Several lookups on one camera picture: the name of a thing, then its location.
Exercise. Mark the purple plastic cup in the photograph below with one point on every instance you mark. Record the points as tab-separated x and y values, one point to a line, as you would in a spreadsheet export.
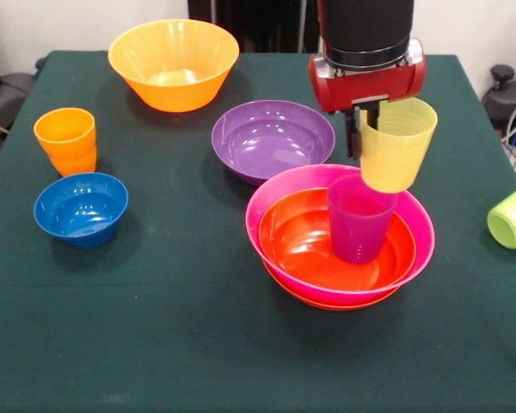
359	232

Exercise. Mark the yellow plastic cup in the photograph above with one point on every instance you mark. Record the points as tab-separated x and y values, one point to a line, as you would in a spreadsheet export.
395	159

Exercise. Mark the red plastic bowl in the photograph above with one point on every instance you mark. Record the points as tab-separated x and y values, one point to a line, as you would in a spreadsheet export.
292	245
327	304

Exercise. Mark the small blue plastic bowl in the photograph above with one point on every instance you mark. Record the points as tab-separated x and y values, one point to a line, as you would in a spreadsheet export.
79	211

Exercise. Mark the dark green table cloth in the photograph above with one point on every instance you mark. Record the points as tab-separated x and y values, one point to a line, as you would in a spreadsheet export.
155	322

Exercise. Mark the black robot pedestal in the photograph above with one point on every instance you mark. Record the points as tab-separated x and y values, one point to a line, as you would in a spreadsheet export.
258	21

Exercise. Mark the orange plastic cup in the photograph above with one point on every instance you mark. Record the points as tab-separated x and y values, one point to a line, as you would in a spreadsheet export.
75	165
64	129

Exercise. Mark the purple plastic bowl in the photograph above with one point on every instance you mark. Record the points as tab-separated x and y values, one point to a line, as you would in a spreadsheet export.
271	137

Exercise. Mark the large pink plastic bowl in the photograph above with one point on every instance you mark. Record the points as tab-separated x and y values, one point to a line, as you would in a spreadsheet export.
421	223

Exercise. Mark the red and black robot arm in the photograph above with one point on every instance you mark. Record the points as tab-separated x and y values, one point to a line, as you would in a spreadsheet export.
365	26

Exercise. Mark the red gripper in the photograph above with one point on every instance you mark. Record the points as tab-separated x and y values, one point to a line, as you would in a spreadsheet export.
361	90

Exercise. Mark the lime green plastic cup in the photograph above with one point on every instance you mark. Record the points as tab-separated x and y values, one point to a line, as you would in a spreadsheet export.
511	223

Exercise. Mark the large orange plastic bowl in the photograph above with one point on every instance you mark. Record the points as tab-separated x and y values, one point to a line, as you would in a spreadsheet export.
174	60

